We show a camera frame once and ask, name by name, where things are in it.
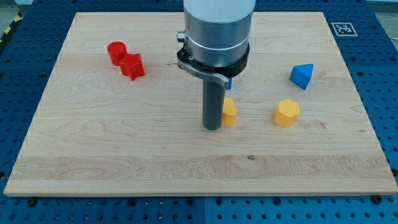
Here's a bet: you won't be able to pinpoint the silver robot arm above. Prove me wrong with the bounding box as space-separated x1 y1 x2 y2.
177 0 256 67

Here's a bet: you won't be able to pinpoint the red star block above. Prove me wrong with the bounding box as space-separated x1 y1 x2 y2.
119 54 146 80

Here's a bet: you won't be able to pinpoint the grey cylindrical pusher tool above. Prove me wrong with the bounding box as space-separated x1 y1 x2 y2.
203 81 225 130

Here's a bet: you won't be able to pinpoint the yellow heart block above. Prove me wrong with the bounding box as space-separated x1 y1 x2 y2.
221 98 238 126

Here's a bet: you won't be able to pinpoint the small blue block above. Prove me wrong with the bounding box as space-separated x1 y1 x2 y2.
226 78 233 90

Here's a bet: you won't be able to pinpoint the black clamp with metal lever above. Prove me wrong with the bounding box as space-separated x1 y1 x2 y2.
177 44 250 88

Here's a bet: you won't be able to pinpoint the wooden board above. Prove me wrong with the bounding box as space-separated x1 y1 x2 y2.
4 12 397 197

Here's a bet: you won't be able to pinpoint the yellow hexagon block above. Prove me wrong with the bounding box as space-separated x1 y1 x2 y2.
274 99 300 128

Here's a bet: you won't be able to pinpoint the red cylinder block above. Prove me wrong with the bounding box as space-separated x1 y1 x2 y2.
107 41 127 66

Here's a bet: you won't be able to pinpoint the blue triangular block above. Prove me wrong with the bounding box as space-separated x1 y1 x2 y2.
289 63 314 90

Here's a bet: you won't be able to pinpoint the white fiducial marker tag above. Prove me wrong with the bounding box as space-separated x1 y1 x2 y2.
331 22 358 37

